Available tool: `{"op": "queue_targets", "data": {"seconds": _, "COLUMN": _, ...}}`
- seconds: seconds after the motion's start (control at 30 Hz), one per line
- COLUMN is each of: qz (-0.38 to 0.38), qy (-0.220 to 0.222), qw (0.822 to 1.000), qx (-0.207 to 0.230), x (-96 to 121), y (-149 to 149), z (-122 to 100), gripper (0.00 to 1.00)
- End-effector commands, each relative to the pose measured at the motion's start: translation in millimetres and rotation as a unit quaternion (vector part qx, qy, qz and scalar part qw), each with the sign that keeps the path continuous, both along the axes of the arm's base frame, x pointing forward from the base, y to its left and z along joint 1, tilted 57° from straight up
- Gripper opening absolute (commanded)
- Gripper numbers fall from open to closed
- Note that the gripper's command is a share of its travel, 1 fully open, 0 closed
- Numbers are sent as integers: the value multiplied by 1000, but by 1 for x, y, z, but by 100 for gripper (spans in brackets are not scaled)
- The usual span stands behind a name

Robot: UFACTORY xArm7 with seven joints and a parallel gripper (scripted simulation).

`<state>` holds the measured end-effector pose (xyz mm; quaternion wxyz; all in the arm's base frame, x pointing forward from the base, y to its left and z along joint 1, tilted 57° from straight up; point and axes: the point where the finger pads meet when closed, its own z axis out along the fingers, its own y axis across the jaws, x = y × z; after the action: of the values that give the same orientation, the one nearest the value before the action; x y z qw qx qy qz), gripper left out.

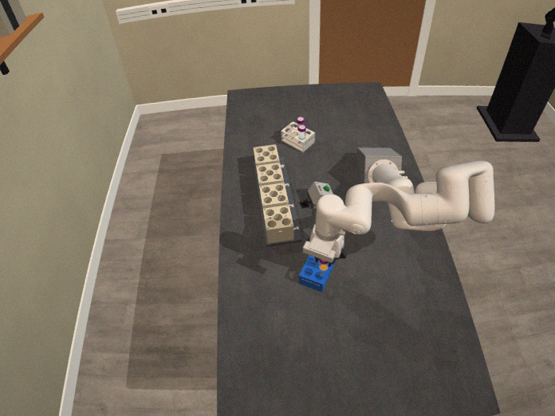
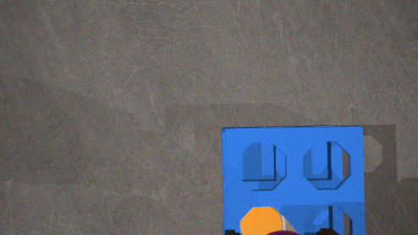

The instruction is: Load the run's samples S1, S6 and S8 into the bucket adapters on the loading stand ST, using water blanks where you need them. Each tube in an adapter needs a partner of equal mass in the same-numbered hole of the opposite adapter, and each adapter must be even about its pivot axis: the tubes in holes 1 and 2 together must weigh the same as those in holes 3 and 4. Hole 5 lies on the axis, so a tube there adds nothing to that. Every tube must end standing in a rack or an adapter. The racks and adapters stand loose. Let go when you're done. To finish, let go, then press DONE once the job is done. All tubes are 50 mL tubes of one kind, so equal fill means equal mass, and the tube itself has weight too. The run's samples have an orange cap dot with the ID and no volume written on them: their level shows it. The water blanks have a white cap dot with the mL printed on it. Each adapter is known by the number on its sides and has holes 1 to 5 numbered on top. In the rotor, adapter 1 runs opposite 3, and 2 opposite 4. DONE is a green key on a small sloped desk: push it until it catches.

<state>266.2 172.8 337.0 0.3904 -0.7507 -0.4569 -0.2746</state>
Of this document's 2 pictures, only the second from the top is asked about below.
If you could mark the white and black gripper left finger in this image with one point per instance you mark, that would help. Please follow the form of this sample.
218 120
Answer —
230 232

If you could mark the blue tube rack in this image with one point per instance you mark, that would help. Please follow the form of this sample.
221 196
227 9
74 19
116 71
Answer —
302 182

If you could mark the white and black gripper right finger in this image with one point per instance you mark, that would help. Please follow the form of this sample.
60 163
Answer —
326 231

